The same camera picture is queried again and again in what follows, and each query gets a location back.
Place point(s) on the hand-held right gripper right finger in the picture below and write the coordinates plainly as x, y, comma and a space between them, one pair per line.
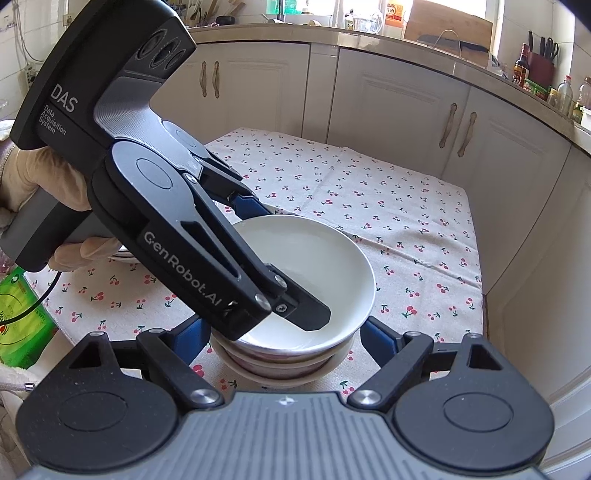
381, 341

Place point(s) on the wooden cutting board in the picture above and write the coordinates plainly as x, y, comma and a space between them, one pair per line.
443, 18

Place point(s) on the dark sauce bottle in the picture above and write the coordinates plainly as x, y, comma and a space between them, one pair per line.
521, 69

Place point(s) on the glass jug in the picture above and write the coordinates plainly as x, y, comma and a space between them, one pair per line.
369, 22

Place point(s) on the beige stone countertop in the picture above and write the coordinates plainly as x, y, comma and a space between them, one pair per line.
369, 39

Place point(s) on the green package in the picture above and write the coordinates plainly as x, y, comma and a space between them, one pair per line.
18, 323

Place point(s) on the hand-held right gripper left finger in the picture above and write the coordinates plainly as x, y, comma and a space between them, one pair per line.
191, 339

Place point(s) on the white pink floral bowl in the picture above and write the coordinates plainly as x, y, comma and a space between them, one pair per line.
277, 379
323, 258
277, 361

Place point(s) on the window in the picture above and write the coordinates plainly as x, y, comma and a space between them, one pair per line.
332, 7

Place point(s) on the cherry print tablecloth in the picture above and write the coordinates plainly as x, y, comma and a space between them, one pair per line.
369, 207

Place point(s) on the white wall socket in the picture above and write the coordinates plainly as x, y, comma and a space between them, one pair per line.
32, 74

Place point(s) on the orange bottle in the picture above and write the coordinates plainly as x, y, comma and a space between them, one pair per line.
393, 11

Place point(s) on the wooden kitchen utensils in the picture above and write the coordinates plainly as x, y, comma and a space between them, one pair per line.
207, 9

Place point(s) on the dark bowl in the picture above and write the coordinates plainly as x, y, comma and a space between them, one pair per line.
224, 20

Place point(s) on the person's white fleece clothing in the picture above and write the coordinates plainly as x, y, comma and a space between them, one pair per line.
11, 415

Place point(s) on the dark red knife block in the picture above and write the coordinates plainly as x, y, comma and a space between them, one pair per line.
541, 69

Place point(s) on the person's left hand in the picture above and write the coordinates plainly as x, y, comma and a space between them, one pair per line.
55, 175

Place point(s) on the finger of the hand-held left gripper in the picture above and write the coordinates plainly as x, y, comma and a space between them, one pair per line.
304, 314
249, 207

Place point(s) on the green dish soap bottle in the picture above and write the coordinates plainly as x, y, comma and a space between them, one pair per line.
291, 5

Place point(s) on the white kitchen cabinet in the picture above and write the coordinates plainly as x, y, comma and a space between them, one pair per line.
531, 230
378, 101

